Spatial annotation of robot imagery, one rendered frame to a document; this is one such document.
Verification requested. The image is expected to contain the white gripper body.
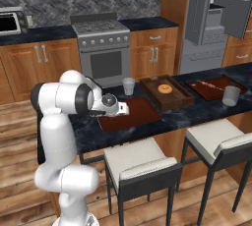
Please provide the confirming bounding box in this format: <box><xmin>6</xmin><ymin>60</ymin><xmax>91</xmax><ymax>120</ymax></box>
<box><xmin>117</xmin><ymin>100</ymin><xmax>131</xmax><ymax>117</ymax></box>

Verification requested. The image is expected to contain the wooden cupboard beside fridge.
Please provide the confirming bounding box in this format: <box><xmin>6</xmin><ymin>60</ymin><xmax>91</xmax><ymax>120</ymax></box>
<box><xmin>221</xmin><ymin>13</ymin><xmax>252</xmax><ymax>70</ymax></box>

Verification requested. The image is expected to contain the clear glass cup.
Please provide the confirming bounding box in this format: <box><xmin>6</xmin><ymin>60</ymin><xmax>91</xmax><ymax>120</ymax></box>
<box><xmin>121</xmin><ymin>77</ymin><xmax>137</xmax><ymax>96</ymax></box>

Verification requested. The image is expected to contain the silver toaster oven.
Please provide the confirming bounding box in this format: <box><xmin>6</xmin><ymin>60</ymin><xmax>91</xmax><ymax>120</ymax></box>
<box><xmin>0</xmin><ymin>10</ymin><xmax>31</xmax><ymax>37</ymax></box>

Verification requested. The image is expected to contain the grey fridge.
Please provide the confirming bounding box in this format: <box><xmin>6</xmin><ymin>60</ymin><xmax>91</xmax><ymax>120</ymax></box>
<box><xmin>178</xmin><ymin>0</ymin><xmax>252</xmax><ymax>76</ymax></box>

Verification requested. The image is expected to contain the wooden cupboard run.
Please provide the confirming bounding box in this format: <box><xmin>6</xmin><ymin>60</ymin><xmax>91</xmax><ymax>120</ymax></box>
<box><xmin>0</xmin><ymin>37</ymin><xmax>83</xmax><ymax>106</ymax></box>

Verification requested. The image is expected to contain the thin brown utensil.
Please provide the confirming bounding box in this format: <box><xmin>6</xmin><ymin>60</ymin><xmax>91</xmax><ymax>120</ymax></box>
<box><xmin>196</xmin><ymin>80</ymin><xmax>228</xmax><ymax>92</ymax></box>

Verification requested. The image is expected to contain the wooden cupboard with drawer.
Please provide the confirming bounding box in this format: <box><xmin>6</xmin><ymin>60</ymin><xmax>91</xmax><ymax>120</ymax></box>
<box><xmin>129</xmin><ymin>26</ymin><xmax>180</xmax><ymax>83</ymax></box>

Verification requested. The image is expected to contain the silver stove with oven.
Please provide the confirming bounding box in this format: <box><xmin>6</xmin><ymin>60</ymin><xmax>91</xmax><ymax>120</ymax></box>
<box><xmin>69</xmin><ymin>12</ymin><xmax>132</xmax><ymax>89</ymax></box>

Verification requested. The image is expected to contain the empty red-brown tray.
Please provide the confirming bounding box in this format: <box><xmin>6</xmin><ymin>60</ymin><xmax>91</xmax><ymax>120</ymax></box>
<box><xmin>97</xmin><ymin>96</ymin><xmax>162</xmax><ymax>133</ymax></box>

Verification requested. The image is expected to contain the glazed donut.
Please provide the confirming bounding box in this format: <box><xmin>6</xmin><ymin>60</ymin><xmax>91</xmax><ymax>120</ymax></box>
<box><xmin>157</xmin><ymin>83</ymin><xmax>173</xmax><ymax>94</ymax></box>

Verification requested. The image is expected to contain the cream cushioned black stool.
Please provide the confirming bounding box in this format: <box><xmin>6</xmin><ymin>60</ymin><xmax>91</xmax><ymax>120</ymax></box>
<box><xmin>176</xmin><ymin>118</ymin><xmax>252</xmax><ymax>226</ymax></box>
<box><xmin>103</xmin><ymin>137</ymin><xmax>184</xmax><ymax>226</ymax></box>

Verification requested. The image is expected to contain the red-brown tray with utensil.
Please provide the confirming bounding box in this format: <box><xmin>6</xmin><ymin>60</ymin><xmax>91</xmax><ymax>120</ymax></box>
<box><xmin>184</xmin><ymin>74</ymin><xmax>249</xmax><ymax>103</ymax></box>

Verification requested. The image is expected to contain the dark wooden tray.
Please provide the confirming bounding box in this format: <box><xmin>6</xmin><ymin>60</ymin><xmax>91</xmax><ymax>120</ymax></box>
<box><xmin>139</xmin><ymin>74</ymin><xmax>196</xmax><ymax>113</ymax></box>

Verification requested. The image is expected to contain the wooden dining counter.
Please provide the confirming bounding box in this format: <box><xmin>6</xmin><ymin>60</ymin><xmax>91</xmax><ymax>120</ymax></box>
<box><xmin>36</xmin><ymin>62</ymin><xmax>252</xmax><ymax>218</ymax></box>

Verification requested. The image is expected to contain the grey fridge door with shelves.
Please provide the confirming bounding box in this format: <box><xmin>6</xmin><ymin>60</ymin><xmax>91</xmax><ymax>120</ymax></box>
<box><xmin>223</xmin><ymin>0</ymin><xmax>252</xmax><ymax>40</ymax></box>

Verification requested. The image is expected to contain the grey mug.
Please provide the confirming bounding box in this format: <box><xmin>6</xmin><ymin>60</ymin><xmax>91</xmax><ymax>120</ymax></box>
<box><xmin>221</xmin><ymin>85</ymin><xmax>242</xmax><ymax>108</ymax></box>

